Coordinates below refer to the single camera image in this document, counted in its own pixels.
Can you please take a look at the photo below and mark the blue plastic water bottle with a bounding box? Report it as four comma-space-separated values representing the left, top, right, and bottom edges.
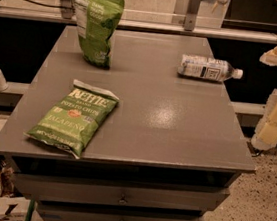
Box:
177, 54, 243, 82

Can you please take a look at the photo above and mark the green standing snack bag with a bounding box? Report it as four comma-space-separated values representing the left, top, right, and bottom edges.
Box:
73, 0, 125, 68

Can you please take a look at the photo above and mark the green jalapeno chip bag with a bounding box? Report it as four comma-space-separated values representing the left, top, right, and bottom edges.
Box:
26, 80, 120, 159

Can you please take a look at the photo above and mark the grey drawer cabinet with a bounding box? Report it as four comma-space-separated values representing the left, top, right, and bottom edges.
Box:
0, 27, 254, 221

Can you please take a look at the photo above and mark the white cardboard box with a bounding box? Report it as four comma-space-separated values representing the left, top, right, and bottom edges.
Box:
0, 193, 51, 221

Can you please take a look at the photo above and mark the metal frame rail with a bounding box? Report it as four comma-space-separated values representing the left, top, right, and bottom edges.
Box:
0, 0, 277, 44

